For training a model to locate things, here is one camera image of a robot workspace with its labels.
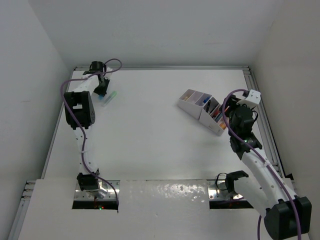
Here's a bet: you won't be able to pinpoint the green highlighter clear body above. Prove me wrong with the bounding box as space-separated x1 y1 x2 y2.
102 91 118 107

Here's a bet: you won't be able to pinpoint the light blue pen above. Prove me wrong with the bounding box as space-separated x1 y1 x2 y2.
214 113 223 122

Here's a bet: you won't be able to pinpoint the large black-handled scissors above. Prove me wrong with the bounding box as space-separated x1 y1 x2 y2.
205 100 212 113

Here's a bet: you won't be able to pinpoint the orange highlighter clear body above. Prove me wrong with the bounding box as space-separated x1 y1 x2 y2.
219 121 227 130

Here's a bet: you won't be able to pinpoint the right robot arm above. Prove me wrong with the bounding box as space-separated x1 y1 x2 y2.
221 92 312 240

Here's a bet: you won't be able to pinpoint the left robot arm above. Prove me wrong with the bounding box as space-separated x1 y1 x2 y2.
63 61 110 194

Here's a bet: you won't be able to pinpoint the white divided organizer left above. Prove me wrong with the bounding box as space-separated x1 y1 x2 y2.
177 89 212 120

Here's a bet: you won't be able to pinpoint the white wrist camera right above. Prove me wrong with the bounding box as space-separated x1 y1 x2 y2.
237 89 261 109

